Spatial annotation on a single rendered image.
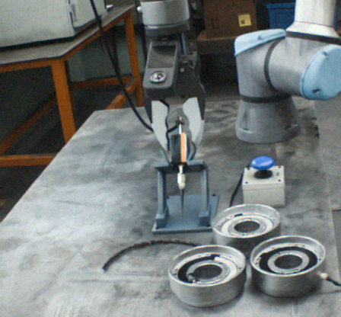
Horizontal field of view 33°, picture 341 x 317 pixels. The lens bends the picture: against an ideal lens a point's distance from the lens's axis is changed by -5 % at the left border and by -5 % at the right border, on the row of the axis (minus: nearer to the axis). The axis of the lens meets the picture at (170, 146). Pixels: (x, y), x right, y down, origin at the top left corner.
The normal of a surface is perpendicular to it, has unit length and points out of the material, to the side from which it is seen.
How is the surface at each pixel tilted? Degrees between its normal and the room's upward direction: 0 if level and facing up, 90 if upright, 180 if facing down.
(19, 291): 0
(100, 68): 90
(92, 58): 90
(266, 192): 90
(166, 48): 29
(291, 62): 73
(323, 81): 97
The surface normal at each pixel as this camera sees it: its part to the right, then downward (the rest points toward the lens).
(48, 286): -0.13, -0.93
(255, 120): -0.57, 0.07
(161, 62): -0.14, -0.64
